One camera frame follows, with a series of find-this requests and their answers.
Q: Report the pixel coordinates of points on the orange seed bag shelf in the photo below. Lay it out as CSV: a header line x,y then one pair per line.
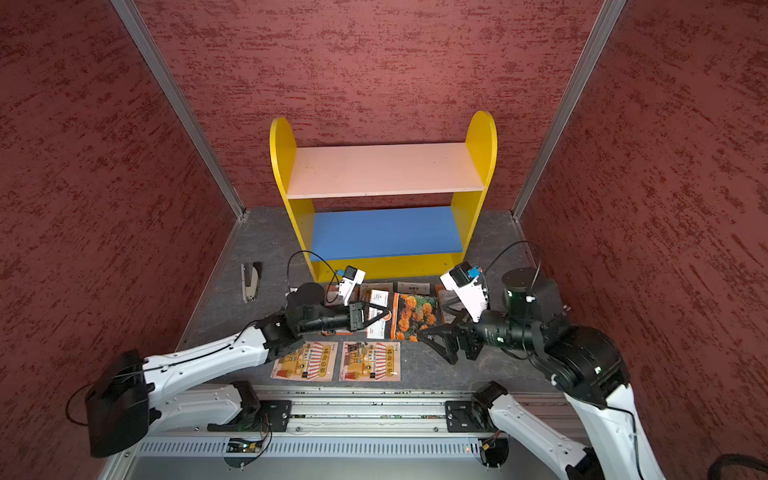
x,y
449,303

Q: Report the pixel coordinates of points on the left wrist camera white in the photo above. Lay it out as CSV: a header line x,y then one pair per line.
x,y
349,279

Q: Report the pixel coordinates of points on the sunflower shop seed bag top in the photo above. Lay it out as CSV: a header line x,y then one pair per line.
x,y
367,287

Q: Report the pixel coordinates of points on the marigold seed bag shelf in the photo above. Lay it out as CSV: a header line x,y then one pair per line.
x,y
409,315
414,288

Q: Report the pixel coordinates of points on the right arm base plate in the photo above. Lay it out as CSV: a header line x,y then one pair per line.
x,y
468,417

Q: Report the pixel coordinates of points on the yellow shelf unit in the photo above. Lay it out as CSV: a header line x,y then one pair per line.
x,y
385,243

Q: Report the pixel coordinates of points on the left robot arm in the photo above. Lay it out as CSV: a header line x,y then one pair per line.
x,y
124,402

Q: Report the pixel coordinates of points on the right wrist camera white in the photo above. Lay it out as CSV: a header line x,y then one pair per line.
x,y
469,284

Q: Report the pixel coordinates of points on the left aluminium corner post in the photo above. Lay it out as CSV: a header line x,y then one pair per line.
x,y
134,23

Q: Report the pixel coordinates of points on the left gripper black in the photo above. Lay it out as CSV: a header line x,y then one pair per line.
x,y
356,314

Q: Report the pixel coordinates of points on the right aluminium corner post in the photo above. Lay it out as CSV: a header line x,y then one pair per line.
x,y
603,26

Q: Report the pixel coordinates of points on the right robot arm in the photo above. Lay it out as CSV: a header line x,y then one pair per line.
x,y
581,362

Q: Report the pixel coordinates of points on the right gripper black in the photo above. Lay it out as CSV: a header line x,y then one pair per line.
x,y
450,348

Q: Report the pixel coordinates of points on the orange bordered seed bag top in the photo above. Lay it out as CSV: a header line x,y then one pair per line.
x,y
330,294

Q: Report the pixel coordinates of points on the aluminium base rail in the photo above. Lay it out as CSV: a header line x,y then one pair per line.
x,y
324,424

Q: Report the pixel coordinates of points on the aluminium corner post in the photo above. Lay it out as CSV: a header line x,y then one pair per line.
x,y
134,23
603,26

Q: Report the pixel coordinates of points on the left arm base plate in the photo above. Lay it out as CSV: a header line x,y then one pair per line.
x,y
270,416

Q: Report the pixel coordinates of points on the marigold seed bag top shelf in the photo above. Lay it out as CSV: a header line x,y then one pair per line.
x,y
414,288

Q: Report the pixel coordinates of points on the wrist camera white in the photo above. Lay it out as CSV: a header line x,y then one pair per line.
x,y
349,279
469,284

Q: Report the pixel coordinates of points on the stapler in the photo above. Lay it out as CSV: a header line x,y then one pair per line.
x,y
250,276

